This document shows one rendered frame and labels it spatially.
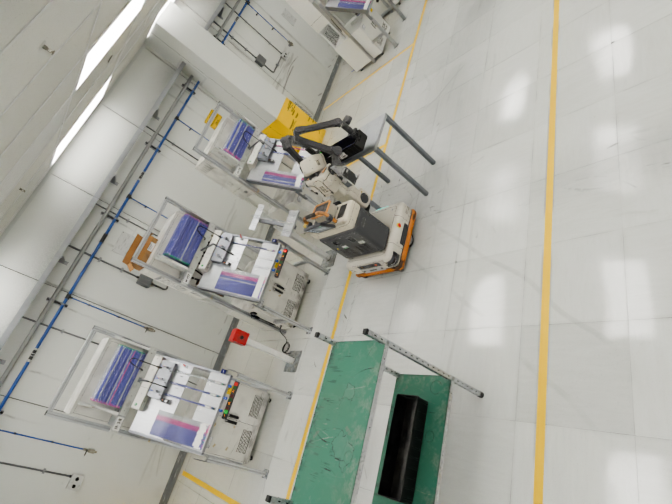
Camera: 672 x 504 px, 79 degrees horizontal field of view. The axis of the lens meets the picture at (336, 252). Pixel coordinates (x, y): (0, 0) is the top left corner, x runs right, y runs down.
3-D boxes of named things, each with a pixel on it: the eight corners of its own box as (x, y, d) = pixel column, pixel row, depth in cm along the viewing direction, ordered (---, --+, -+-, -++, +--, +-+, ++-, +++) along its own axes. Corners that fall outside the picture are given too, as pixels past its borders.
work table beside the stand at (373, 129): (428, 195, 413) (374, 147, 374) (379, 212, 467) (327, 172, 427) (435, 161, 432) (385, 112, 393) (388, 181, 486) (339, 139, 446)
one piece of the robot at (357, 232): (394, 258, 377) (327, 210, 335) (354, 266, 418) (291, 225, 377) (401, 227, 391) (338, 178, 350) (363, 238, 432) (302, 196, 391)
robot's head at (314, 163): (317, 170, 358) (311, 154, 357) (303, 178, 374) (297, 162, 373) (328, 167, 367) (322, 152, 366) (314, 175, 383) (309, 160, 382)
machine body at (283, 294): (313, 277, 507) (273, 253, 476) (296, 330, 476) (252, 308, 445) (284, 284, 555) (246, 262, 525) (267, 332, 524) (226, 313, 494)
